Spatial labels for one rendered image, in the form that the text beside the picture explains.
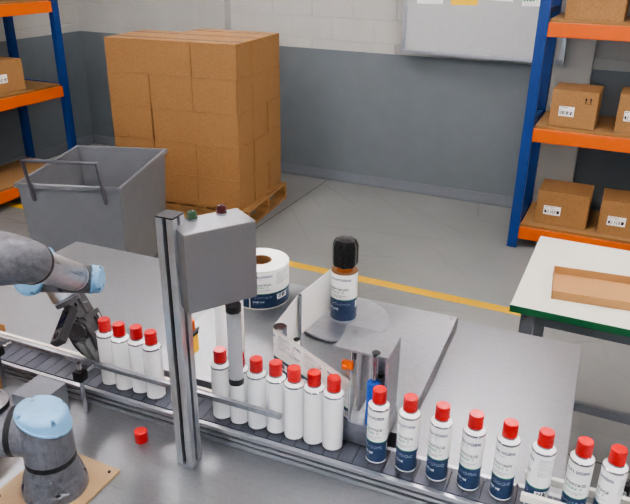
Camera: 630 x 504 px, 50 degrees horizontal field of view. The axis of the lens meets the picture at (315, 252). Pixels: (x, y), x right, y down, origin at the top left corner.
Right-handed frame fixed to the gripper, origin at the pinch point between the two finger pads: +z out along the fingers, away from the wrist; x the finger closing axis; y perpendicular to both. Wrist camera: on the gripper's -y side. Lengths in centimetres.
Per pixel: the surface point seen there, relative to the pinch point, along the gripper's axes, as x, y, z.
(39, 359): 22.8, 0.8, -6.9
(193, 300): -58, -17, -11
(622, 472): -124, -1, 59
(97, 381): 2.6, -1.2, 4.8
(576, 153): -74, 432, 86
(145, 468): -21.1, -20.7, 24.2
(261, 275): -25, 56, 5
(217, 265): -65, -12, -15
